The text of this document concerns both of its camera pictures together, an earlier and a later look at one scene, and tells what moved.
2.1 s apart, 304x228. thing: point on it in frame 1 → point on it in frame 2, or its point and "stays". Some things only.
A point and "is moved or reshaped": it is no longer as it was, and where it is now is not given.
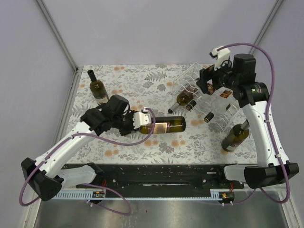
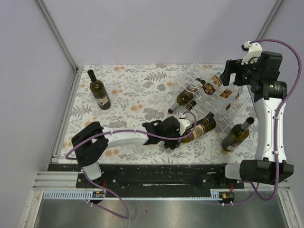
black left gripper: (131, 128) → (175, 144)
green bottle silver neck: (185, 97) stays
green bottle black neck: (98, 89) stays
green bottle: (165, 124) is moved or reshaped
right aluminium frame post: (266, 25) stays
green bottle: (237, 134) stays
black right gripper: (205, 75) → (232, 66)
